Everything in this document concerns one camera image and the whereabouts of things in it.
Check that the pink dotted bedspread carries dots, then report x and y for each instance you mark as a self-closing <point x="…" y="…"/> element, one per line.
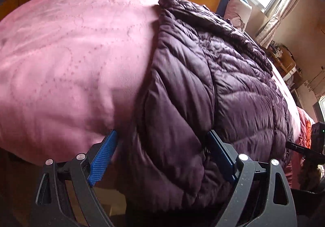
<point x="63" y="64"/>

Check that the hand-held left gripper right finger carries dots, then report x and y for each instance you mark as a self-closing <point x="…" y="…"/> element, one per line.
<point x="221" y="156"/>

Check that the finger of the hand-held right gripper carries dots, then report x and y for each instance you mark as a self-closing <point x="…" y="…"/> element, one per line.
<point x="304" y="150"/>

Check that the purple quilted puffer jacket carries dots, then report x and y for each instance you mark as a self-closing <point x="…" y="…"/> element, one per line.
<point x="203" y="90"/>

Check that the pink patterned curtain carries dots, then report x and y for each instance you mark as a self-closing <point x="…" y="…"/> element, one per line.
<point x="279" y="21"/>

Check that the cluttered wooden desk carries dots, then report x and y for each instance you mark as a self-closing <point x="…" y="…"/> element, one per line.
<point x="287" y="62"/>

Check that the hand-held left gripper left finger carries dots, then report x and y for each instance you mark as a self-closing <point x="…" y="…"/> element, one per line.
<point x="102" y="158"/>

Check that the white deer print pillow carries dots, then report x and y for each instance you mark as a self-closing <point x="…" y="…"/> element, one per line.
<point x="238" y="11"/>

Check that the coral ruffled blanket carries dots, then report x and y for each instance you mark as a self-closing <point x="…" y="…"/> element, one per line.
<point x="303" y="128"/>

